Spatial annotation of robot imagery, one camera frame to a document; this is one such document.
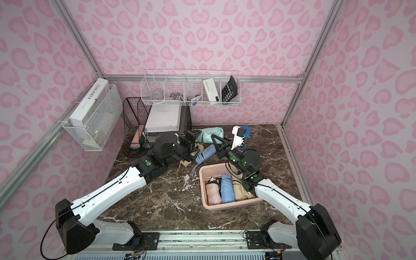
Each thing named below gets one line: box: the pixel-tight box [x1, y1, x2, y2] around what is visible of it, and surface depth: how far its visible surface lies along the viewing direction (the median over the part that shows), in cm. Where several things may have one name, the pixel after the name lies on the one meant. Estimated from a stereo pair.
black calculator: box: [221, 75, 238, 102], surface depth 93 cm
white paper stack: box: [145, 104, 182, 133], surface depth 95 cm
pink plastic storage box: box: [198, 162, 263, 211], surface depth 78 cm
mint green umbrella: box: [195, 126, 225, 144], surface depth 68 cm
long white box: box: [69, 77, 112, 128], surface depth 71 cm
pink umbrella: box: [205, 176, 222, 206], surface depth 84 cm
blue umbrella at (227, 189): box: [220, 174, 236, 204], surface depth 83 cm
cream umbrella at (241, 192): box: [230, 173, 256, 201], surface depth 82 cm
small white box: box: [202, 77, 221, 102], surface depth 94 cm
